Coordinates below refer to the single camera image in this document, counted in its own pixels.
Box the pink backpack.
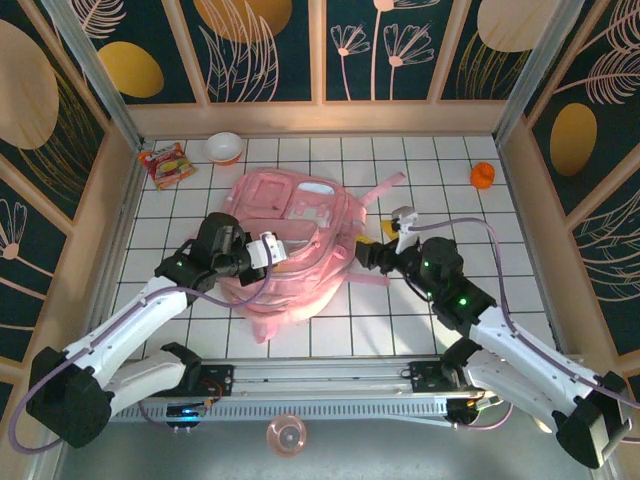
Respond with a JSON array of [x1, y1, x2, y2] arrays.
[[217, 169, 407, 344]]

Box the orange snack packet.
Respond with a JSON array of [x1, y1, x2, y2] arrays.
[[137, 142, 199, 192]]

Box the white and orange bowl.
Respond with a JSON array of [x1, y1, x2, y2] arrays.
[[203, 131, 245, 166]]

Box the orange tangerine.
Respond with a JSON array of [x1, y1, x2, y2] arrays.
[[470, 162, 497, 190]]

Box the small circuit board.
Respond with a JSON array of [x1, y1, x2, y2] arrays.
[[446, 398, 501, 426], [166, 405, 207, 420]]

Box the pink plastic cup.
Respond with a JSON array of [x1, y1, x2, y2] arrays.
[[265, 413, 307, 457]]

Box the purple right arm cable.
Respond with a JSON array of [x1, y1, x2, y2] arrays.
[[409, 218, 640, 446]]

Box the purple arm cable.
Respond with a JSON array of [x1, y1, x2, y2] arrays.
[[9, 244, 277, 454], [409, 218, 640, 446]]

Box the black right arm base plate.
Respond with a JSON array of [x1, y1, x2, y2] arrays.
[[409, 359, 467, 394]]

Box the aluminium mounting rail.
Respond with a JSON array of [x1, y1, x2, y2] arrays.
[[114, 352, 591, 401]]

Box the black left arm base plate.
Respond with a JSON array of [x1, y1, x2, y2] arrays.
[[189, 363, 235, 399]]

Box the perforated metal cable tray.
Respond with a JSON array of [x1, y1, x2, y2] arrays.
[[107, 399, 451, 427]]

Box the aluminium corner post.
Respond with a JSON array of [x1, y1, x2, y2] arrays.
[[42, 0, 146, 151], [492, 0, 576, 144]]

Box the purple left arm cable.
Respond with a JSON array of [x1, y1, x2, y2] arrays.
[[9, 244, 277, 454]]

